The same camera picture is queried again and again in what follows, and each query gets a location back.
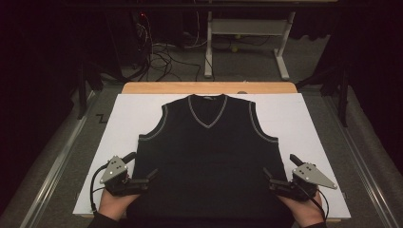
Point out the metal floor rail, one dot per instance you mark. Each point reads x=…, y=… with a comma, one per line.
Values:
x=53, y=171
x=361, y=164

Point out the dark navy knit vest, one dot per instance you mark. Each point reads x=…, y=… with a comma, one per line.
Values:
x=206, y=158

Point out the black stand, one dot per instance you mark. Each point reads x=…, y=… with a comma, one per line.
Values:
x=342, y=95
x=83, y=91

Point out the white metal desk frame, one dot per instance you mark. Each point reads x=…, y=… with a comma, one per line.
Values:
x=247, y=27

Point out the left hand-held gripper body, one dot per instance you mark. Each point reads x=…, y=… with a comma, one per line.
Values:
x=114, y=171

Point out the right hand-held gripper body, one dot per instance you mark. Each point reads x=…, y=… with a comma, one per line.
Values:
x=309, y=175

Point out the wooden table edge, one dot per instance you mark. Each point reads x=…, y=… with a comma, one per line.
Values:
x=190, y=87

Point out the person's left hand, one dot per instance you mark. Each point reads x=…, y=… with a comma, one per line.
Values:
x=114, y=205

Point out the person's right hand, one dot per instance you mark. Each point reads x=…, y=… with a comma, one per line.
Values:
x=305, y=212

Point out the tennis ball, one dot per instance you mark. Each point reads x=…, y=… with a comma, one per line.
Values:
x=237, y=36
x=234, y=49

